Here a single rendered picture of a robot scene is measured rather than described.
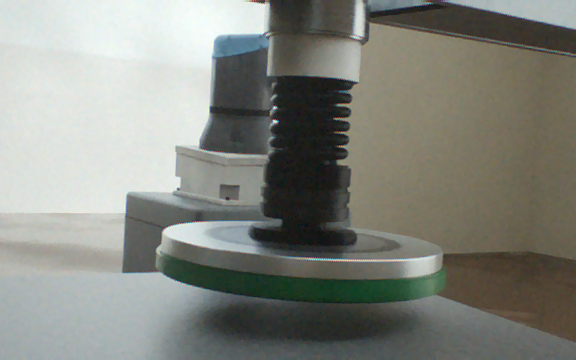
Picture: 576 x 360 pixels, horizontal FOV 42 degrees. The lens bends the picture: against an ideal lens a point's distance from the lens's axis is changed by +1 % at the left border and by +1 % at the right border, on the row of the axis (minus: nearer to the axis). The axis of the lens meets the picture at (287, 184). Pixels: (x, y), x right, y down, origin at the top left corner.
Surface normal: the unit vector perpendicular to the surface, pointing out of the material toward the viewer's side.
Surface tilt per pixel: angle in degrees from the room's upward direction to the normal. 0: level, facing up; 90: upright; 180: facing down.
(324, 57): 90
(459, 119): 90
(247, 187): 90
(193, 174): 90
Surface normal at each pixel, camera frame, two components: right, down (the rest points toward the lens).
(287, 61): -0.57, 0.00
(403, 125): 0.55, 0.08
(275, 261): -0.18, 0.04
